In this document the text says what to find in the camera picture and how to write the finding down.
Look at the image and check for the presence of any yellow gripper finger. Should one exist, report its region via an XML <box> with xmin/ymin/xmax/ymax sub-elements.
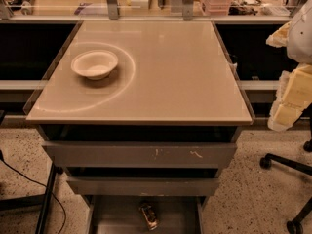
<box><xmin>266</xmin><ymin>22</ymin><xmax>291</xmax><ymax>48</ymax></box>
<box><xmin>267</xmin><ymin>63</ymin><xmax>312</xmax><ymax>132</ymax></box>

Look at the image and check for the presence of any crushed orange soda can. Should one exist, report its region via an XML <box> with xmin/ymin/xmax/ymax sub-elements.
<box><xmin>139</xmin><ymin>202</ymin><xmax>159</xmax><ymax>231</ymax></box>

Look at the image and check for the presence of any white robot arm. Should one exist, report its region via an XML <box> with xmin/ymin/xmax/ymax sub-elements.
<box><xmin>266</xmin><ymin>0</ymin><xmax>312</xmax><ymax>132</ymax></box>

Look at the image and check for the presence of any grey bottom drawer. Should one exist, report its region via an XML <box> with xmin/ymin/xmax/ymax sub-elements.
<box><xmin>85</xmin><ymin>196</ymin><xmax>204</xmax><ymax>234</ymax></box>

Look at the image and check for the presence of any grey drawer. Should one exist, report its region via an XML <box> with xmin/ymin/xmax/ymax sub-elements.
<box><xmin>43</xmin><ymin>141</ymin><xmax>237</xmax><ymax>168</ymax></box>
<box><xmin>67</xmin><ymin>176</ymin><xmax>219</xmax><ymax>196</ymax></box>
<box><xmin>85</xmin><ymin>196</ymin><xmax>204</xmax><ymax>234</ymax></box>

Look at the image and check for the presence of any grey top drawer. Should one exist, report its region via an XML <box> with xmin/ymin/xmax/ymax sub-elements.
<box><xmin>43</xmin><ymin>141</ymin><xmax>237</xmax><ymax>168</ymax></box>

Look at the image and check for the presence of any grey middle drawer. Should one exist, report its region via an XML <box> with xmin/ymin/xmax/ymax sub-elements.
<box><xmin>67</xmin><ymin>176</ymin><xmax>219</xmax><ymax>196</ymax></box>

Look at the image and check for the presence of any black office chair base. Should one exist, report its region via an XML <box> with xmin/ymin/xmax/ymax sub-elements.
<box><xmin>259</xmin><ymin>139</ymin><xmax>312</xmax><ymax>234</ymax></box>

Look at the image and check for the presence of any white paper bowl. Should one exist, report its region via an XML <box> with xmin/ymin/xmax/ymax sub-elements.
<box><xmin>71</xmin><ymin>50</ymin><xmax>118</xmax><ymax>80</ymax></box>

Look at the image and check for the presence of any black metal stand leg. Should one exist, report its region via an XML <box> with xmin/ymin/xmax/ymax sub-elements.
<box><xmin>35</xmin><ymin>164</ymin><xmax>57</xmax><ymax>234</ymax></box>

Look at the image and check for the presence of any grey metal post right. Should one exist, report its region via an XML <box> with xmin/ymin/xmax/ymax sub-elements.
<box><xmin>182</xmin><ymin>0</ymin><xmax>194</xmax><ymax>20</ymax></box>

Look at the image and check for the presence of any grey metal post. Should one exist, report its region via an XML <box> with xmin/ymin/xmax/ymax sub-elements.
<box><xmin>182</xmin><ymin>0</ymin><xmax>194</xmax><ymax>20</ymax></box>
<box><xmin>106</xmin><ymin>0</ymin><xmax>119</xmax><ymax>20</ymax></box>

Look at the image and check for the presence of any grey metal post left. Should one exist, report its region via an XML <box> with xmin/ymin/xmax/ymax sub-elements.
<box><xmin>106</xmin><ymin>0</ymin><xmax>119</xmax><ymax>20</ymax></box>

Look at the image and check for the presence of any black floor cable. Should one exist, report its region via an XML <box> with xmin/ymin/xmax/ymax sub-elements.
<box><xmin>0</xmin><ymin>158</ymin><xmax>67</xmax><ymax>234</ymax></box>

